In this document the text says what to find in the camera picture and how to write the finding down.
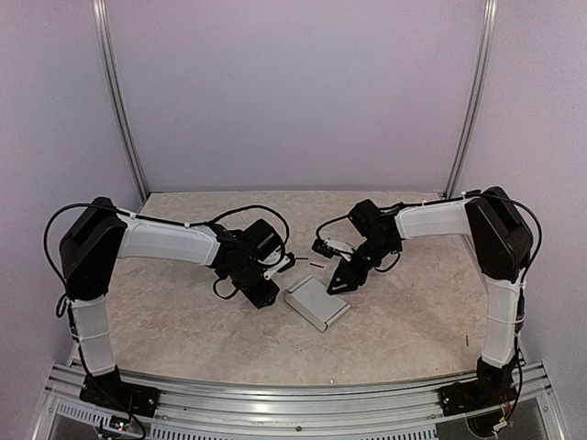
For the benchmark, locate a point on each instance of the aluminium frame post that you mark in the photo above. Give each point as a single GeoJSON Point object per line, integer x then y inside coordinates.
{"type": "Point", "coordinates": [473, 104]}
{"type": "Point", "coordinates": [113, 84]}

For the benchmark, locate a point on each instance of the left aluminium frame post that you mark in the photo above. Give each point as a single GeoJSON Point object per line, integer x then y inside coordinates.
{"type": "Point", "coordinates": [113, 84]}

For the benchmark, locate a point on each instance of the right aluminium frame post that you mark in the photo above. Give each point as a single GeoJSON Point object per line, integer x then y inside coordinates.
{"type": "Point", "coordinates": [473, 104]}

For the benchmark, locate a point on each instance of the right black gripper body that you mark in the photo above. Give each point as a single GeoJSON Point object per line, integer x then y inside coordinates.
{"type": "Point", "coordinates": [361, 272]}

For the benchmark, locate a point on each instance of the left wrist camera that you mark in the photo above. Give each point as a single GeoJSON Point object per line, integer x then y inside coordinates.
{"type": "Point", "coordinates": [277, 262]}

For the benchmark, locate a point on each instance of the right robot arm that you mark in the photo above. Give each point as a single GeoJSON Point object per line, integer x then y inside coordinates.
{"type": "Point", "coordinates": [503, 245]}

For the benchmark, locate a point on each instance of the front aluminium rail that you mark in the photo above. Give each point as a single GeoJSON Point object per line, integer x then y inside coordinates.
{"type": "Point", "coordinates": [195, 409]}

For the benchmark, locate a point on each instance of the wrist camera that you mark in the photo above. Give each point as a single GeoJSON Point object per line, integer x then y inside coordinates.
{"type": "Point", "coordinates": [330, 248]}
{"type": "Point", "coordinates": [277, 262]}

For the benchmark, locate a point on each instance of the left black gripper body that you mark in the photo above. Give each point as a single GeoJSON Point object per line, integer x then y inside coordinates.
{"type": "Point", "coordinates": [257, 295]}

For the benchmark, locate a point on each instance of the white paper box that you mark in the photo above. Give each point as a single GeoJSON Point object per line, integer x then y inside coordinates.
{"type": "Point", "coordinates": [310, 299]}

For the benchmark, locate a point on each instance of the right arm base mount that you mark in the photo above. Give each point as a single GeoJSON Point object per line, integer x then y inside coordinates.
{"type": "Point", "coordinates": [466, 397]}

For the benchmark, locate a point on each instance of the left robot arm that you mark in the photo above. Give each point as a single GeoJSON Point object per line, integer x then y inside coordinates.
{"type": "Point", "coordinates": [103, 234]}

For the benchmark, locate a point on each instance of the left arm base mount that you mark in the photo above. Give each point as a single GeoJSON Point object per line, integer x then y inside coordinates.
{"type": "Point", "coordinates": [130, 398]}

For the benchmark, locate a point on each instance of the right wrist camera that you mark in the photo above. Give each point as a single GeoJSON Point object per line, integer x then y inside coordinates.
{"type": "Point", "coordinates": [330, 248]}

